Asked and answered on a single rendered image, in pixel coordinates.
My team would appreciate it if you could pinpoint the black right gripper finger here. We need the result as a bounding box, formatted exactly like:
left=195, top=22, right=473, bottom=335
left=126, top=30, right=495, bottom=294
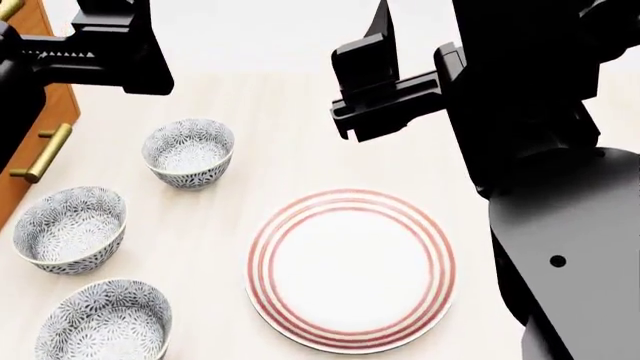
left=433, top=41, right=470, bottom=95
left=331, top=0, right=402, bottom=102

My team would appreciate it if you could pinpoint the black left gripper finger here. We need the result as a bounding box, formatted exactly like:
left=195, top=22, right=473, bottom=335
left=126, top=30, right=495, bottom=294
left=71, top=0, right=175, bottom=96

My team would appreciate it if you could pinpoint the blue floral patterned bowl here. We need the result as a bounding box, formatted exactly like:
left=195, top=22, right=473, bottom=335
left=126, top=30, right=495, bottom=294
left=12, top=186, right=129, bottom=277
left=141, top=117, right=237, bottom=191
left=33, top=276, right=174, bottom=360

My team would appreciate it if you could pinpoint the white plate with red rings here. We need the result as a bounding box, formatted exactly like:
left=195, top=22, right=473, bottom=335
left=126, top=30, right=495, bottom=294
left=244, top=188, right=458, bottom=356

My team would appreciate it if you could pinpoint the wooden cabinet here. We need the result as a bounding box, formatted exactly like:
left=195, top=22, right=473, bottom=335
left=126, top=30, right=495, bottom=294
left=0, top=0, right=82, bottom=230

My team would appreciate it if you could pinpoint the gold cabinet handle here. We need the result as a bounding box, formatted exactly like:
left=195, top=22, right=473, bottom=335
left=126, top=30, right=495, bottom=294
left=8, top=122, right=74, bottom=185
left=0, top=0, right=24, bottom=22

